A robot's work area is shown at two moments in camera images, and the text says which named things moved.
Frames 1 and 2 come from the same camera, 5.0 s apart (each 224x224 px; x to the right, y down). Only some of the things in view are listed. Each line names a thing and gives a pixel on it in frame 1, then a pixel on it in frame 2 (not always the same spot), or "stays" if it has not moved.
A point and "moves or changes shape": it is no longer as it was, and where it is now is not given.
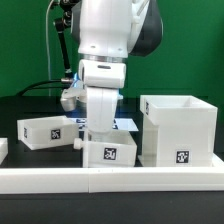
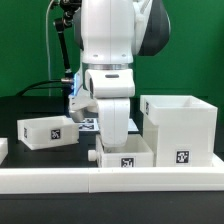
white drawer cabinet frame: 178,131 stays
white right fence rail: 216,161 stays
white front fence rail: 41,181 stays
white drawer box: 116,148 moves or changes shape
